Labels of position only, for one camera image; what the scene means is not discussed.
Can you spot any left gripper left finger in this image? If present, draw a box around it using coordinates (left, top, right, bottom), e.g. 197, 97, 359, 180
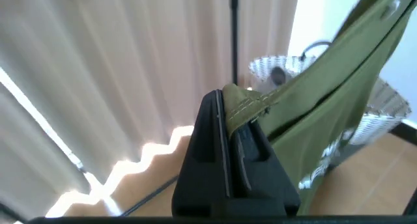
171, 89, 232, 217

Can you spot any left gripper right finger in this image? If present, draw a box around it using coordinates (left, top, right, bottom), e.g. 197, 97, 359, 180
227, 119, 302, 217

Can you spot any green long-sleeved shirt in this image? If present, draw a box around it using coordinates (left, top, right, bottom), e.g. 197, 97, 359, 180
222, 0, 417, 217

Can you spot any white laundry basket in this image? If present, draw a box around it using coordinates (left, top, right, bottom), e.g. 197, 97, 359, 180
248, 40, 412, 166

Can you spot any black clothes rack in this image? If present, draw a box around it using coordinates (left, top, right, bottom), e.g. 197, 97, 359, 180
119, 0, 241, 217

